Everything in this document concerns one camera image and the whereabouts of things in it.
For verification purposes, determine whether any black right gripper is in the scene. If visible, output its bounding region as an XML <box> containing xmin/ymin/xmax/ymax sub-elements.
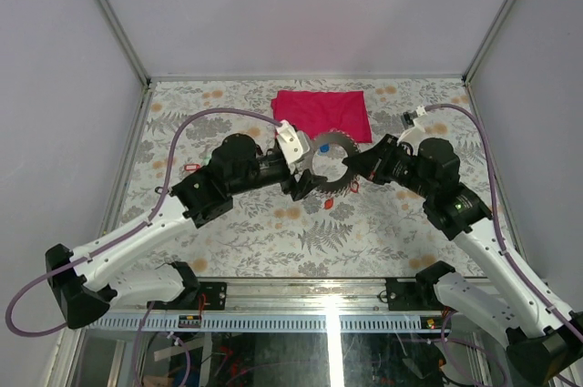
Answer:
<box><xmin>343</xmin><ymin>134</ymin><xmax>435</xmax><ymax>199</ymax></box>

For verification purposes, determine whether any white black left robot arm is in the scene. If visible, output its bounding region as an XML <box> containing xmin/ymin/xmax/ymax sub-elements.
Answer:
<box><xmin>46</xmin><ymin>134</ymin><xmax>327</xmax><ymax>330</ymax></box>

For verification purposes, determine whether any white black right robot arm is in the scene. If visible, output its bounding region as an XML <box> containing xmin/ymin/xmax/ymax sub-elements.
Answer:
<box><xmin>343</xmin><ymin>135</ymin><xmax>582</xmax><ymax>385</ymax></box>

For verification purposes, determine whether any red folded cloth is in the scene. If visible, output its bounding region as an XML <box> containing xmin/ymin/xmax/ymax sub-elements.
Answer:
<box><xmin>271</xmin><ymin>90</ymin><xmax>373</xmax><ymax>144</ymax></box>

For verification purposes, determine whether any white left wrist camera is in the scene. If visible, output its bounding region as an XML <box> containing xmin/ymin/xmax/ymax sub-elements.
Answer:
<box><xmin>275</xmin><ymin>120</ymin><xmax>313</xmax><ymax>174</ymax></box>

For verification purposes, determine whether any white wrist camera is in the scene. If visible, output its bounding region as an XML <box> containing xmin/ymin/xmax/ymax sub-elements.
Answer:
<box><xmin>398</xmin><ymin>106</ymin><xmax>426</xmax><ymax>143</ymax></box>
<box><xmin>275</xmin><ymin>120</ymin><xmax>313</xmax><ymax>174</ymax></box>

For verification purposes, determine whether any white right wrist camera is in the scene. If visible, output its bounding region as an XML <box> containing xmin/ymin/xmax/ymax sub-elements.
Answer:
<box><xmin>398</xmin><ymin>106</ymin><xmax>426</xmax><ymax>143</ymax></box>

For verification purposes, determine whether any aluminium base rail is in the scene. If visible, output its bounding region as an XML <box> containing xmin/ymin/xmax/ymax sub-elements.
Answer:
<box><xmin>97</xmin><ymin>273</ymin><xmax>444</xmax><ymax>312</ymax></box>

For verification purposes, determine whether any white slotted cable duct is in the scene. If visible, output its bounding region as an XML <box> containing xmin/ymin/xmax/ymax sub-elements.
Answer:
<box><xmin>89</xmin><ymin>312</ymin><xmax>442</xmax><ymax>334</ymax></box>

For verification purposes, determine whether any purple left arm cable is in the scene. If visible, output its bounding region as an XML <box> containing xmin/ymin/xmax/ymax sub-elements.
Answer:
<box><xmin>5</xmin><ymin>107</ymin><xmax>283</xmax><ymax>338</ymax></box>

